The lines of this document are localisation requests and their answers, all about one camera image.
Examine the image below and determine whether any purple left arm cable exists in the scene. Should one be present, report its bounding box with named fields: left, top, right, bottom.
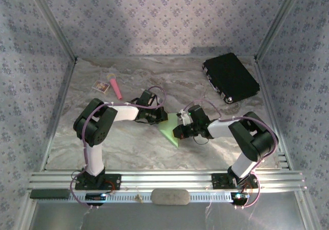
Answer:
left=69, top=86, right=168, bottom=209

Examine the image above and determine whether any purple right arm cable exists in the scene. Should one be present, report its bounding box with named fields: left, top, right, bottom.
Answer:
left=185, top=98, right=280, bottom=209

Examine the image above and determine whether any small printed card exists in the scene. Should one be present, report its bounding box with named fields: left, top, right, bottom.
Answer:
left=92, top=80, right=111, bottom=94

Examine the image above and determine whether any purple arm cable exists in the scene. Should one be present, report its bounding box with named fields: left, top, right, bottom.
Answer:
left=69, top=86, right=168, bottom=209
left=185, top=98, right=280, bottom=209

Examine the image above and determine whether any aluminium mounting rail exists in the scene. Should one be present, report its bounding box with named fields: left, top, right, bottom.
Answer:
left=28, top=170, right=308, bottom=191

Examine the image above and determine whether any pink toy microphone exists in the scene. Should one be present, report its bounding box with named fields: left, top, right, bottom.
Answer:
left=106, top=72, right=123, bottom=101

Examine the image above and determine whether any grey oval stone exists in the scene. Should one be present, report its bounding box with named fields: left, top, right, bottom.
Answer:
left=150, top=188, right=191, bottom=205

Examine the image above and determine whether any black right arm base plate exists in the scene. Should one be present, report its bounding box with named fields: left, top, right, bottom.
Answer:
left=211, top=172, right=259, bottom=189

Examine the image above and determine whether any long black bar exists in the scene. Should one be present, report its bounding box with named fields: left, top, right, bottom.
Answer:
left=30, top=188, right=70, bottom=199

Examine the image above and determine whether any grey metal sheet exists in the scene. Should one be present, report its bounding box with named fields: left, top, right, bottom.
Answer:
left=27, top=201, right=316, bottom=230

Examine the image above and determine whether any light green paper sheet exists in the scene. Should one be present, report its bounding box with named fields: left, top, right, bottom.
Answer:
left=158, top=112, right=186, bottom=148

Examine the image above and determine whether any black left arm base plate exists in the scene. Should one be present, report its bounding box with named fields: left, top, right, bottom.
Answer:
left=74, top=173, right=122, bottom=191

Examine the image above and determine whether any black hard case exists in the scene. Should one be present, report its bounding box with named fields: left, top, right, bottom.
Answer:
left=202, top=52, right=261, bottom=105

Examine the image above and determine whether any slotted cable duct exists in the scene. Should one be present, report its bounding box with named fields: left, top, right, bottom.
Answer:
left=69, top=190, right=262, bottom=204

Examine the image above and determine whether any aluminium side frame rail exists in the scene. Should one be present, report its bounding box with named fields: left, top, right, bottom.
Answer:
left=41, top=57, right=78, bottom=171
left=254, top=56, right=293, bottom=171

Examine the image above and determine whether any aluminium frame post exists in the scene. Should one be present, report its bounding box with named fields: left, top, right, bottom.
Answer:
left=254, top=0, right=308, bottom=61

